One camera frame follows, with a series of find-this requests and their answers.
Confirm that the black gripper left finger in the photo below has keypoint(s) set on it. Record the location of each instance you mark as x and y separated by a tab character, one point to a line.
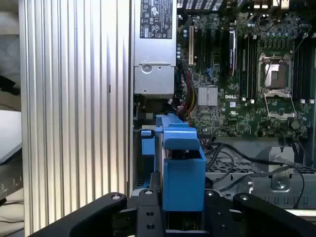
148	217

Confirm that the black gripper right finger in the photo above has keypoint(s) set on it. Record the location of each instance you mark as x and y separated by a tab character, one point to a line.
217	217

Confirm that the hard disk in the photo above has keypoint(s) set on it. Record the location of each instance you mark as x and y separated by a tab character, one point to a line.
184	182

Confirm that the metal disk bay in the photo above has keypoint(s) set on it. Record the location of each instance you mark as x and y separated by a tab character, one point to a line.
284	195

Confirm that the black RAM slot row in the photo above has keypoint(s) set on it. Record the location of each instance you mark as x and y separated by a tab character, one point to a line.
304	71
249	69

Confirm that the white expansion slot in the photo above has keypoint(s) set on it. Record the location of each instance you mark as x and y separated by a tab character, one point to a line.
191	47

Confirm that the green motherboard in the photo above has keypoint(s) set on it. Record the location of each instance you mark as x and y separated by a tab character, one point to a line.
247	118

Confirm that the black PC case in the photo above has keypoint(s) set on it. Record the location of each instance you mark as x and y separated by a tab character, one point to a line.
131	98

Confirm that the metal socket cover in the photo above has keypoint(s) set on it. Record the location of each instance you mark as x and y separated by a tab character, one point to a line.
281	114

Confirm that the silver finned heat sink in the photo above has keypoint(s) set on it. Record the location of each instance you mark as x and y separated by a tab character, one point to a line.
208	96

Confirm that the silver power supply unit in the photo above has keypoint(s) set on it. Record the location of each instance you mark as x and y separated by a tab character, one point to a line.
154	76

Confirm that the thin metal locking lever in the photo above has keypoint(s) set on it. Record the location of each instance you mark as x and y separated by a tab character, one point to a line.
302	40
267	74

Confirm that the CPU socket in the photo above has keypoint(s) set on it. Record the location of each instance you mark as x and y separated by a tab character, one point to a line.
277	76

